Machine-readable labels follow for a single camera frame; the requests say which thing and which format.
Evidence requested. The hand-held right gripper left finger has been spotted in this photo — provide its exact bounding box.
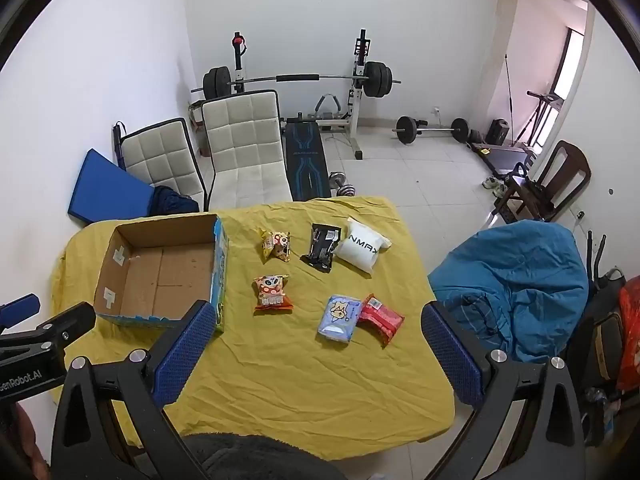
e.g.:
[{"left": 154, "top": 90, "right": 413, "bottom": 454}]
[{"left": 51, "top": 300, "right": 224, "bottom": 480}]

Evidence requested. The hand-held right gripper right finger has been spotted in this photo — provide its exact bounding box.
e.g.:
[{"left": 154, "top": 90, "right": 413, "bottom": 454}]
[{"left": 421, "top": 301, "right": 587, "bottom": 480}]

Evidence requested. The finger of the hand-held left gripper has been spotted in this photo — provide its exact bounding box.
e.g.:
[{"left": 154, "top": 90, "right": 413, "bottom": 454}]
[
  {"left": 0, "top": 293, "right": 42, "bottom": 332},
  {"left": 0, "top": 302, "right": 97, "bottom": 361}
]

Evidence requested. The red snack packet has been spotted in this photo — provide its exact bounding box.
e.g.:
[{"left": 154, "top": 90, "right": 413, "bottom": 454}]
[{"left": 356, "top": 293, "right": 405, "bottom": 347}]

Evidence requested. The cardboard box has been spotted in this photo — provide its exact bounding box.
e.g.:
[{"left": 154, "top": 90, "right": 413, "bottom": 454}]
[{"left": 93, "top": 213, "right": 230, "bottom": 335}]

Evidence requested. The orange panda snack packet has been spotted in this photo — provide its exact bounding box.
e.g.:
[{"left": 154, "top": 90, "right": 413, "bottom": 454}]
[{"left": 252, "top": 274, "right": 295, "bottom": 314}]

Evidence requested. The light blue tissue packet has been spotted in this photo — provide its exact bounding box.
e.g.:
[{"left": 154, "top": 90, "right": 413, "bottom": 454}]
[{"left": 316, "top": 295, "right": 362, "bottom": 344}]

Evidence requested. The white soft packet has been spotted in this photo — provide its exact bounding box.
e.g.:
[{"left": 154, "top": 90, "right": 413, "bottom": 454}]
[{"left": 333, "top": 217, "right": 393, "bottom": 277}]

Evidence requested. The yellow panda snack packet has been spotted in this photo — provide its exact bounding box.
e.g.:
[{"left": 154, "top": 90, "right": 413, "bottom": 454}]
[{"left": 257, "top": 228, "right": 292, "bottom": 264}]

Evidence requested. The black plastic packet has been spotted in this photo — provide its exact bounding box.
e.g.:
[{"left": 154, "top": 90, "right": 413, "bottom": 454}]
[{"left": 300, "top": 222, "right": 344, "bottom": 274}]

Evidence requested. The blue jacket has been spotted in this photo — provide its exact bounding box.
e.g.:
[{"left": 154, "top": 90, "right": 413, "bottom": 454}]
[{"left": 428, "top": 219, "right": 590, "bottom": 364}]

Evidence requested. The dark fleece garment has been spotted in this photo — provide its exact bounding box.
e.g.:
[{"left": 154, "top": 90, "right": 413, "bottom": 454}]
[{"left": 179, "top": 432, "right": 322, "bottom": 480}]

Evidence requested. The yellow tablecloth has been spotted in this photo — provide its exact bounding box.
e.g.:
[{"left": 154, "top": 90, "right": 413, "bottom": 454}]
[{"left": 50, "top": 195, "right": 457, "bottom": 462}]

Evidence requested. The blue foam mat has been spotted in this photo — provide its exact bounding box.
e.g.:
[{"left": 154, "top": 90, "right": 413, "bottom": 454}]
[{"left": 67, "top": 148, "right": 156, "bottom": 225}]

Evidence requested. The black backpack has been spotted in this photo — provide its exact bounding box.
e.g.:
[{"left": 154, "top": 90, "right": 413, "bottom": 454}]
[{"left": 565, "top": 269, "right": 627, "bottom": 411}]

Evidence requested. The dark blue cloth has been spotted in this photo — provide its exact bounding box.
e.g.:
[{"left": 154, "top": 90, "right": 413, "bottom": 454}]
[{"left": 149, "top": 185, "right": 201, "bottom": 216}]

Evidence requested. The red bag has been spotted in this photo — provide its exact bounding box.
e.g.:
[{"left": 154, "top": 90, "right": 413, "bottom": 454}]
[{"left": 615, "top": 275, "right": 640, "bottom": 394}]

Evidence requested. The black and blue pole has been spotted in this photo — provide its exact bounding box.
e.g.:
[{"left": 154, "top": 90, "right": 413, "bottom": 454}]
[{"left": 110, "top": 121, "right": 127, "bottom": 169}]

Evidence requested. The small white padded chair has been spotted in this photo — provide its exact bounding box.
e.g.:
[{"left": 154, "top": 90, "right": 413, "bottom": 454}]
[{"left": 121, "top": 118, "right": 209, "bottom": 212}]

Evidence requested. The treadmill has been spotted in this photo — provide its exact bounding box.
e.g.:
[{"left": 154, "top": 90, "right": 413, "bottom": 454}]
[{"left": 469, "top": 90, "right": 565, "bottom": 173}]

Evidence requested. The dark wooden chair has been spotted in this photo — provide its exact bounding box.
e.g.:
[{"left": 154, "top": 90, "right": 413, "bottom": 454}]
[{"left": 492, "top": 140, "right": 592, "bottom": 224}]

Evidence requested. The large white padded chair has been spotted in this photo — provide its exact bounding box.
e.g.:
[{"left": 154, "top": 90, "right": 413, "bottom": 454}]
[{"left": 201, "top": 90, "right": 294, "bottom": 210}]

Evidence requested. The brown wooden stool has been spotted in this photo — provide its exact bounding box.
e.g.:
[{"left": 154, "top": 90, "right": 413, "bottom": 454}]
[{"left": 188, "top": 100, "right": 212, "bottom": 157}]

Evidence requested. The black speaker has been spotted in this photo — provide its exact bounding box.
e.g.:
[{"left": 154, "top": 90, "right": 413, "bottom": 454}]
[{"left": 485, "top": 118, "right": 511, "bottom": 145}]

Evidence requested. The short barbell with black plates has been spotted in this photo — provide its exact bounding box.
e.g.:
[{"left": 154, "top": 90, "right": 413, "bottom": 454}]
[{"left": 391, "top": 115, "right": 471, "bottom": 146}]

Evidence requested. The black padded weight bench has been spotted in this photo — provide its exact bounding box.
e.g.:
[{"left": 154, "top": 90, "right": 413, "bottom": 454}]
[{"left": 281, "top": 117, "right": 334, "bottom": 202}]

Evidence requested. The white barbell rack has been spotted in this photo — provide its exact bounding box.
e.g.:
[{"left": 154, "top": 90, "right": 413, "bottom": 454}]
[{"left": 229, "top": 29, "right": 373, "bottom": 161}]

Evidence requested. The thin black pole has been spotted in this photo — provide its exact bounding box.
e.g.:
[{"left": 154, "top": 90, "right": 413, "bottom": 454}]
[{"left": 502, "top": 52, "right": 517, "bottom": 127}]

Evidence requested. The long barbell with black plates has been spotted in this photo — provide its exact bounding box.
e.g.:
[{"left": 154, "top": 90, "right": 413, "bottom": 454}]
[{"left": 190, "top": 60, "right": 403, "bottom": 101}]

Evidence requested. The window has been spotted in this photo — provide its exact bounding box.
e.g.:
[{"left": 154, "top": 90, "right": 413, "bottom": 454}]
[{"left": 549, "top": 24, "right": 587, "bottom": 107}]

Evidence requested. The grey curved handle attachment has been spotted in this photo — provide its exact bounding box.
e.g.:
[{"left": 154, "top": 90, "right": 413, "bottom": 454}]
[{"left": 312, "top": 93, "right": 347, "bottom": 122}]

